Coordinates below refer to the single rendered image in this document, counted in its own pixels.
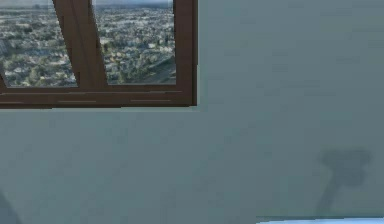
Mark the brown framed window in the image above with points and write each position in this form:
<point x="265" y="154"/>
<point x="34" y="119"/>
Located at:
<point x="87" y="66"/>

